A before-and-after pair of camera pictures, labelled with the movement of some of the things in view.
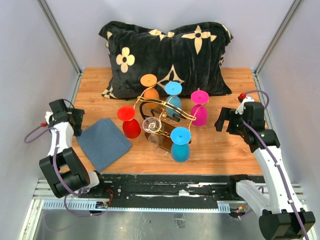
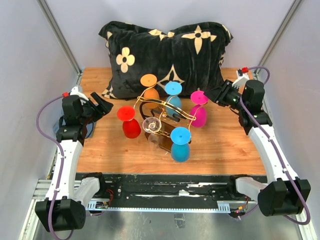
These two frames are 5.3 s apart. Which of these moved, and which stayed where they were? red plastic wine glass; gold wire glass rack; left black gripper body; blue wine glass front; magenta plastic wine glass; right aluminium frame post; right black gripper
Moved: left black gripper body; right black gripper
Stayed: gold wire glass rack; right aluminium frame post; magenta plastic wine glass; blue wine glass front; red plastic wine glass
